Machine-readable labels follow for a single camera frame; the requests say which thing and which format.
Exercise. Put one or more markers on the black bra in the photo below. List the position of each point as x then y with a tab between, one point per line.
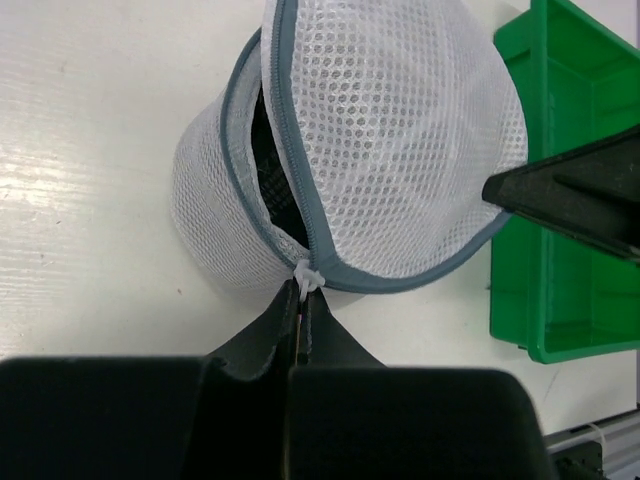
274	188

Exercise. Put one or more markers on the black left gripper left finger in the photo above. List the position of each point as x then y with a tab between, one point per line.
217	416

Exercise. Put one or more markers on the white zipper pull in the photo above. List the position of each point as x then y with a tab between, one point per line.
307	279

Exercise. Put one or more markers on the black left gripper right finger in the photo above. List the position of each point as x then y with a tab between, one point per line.
350	417

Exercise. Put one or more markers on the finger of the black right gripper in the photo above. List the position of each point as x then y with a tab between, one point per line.
589	194

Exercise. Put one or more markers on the aluminium front rail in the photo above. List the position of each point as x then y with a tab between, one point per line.
605	449

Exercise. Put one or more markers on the green plastic tray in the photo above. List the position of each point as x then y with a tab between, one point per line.
578	82

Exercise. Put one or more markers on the white mesh laundry bag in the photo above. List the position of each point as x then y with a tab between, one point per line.
388	118

